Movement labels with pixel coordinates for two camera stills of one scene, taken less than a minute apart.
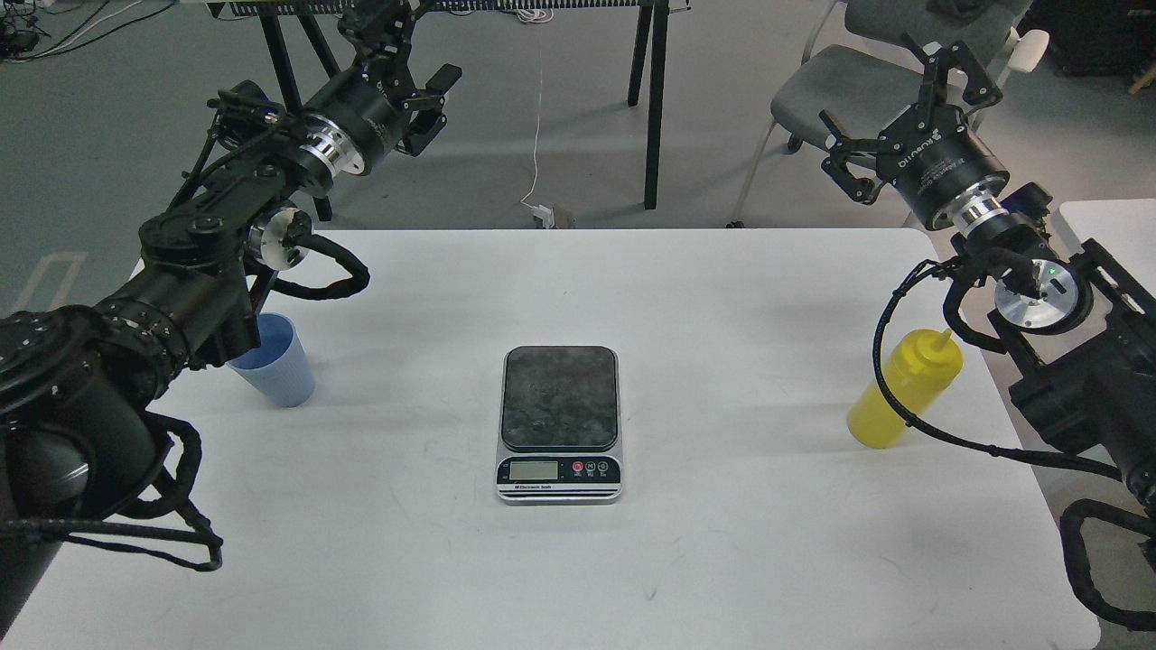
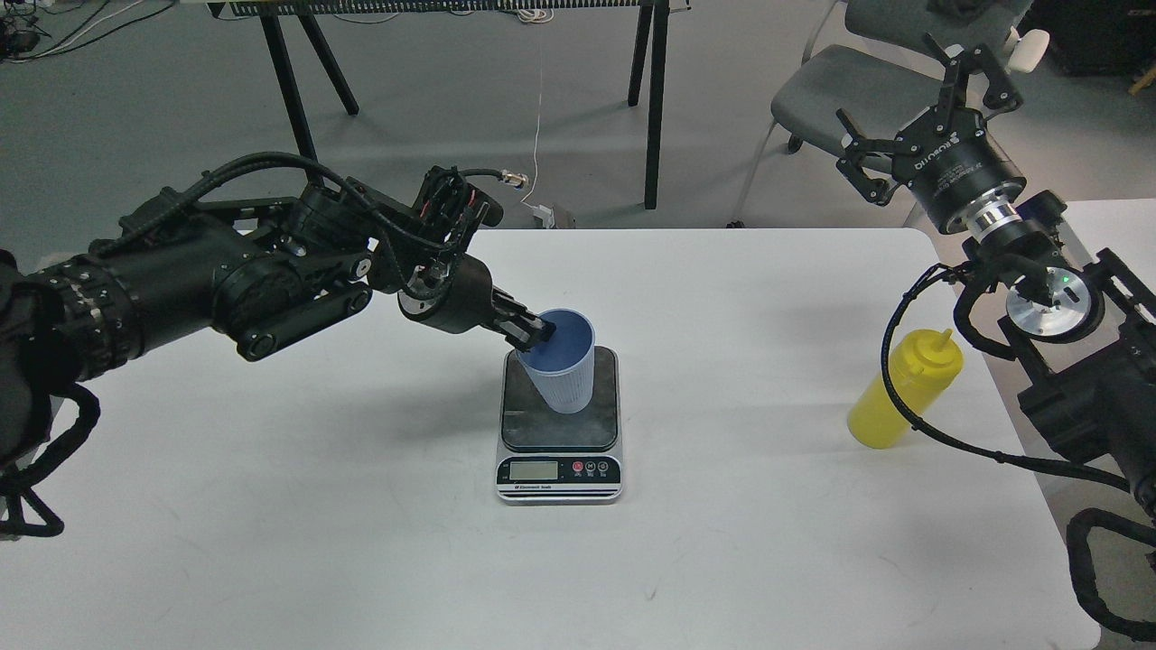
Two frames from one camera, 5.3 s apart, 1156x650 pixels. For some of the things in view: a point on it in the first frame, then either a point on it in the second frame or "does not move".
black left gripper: (360, 116) → (454, 295)
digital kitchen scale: (559, 425) does not move
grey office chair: (864, 83) does not move
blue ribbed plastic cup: (279, 365) → (562, 368)
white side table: (1124, 229) does not move
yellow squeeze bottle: (922, 367) does not move
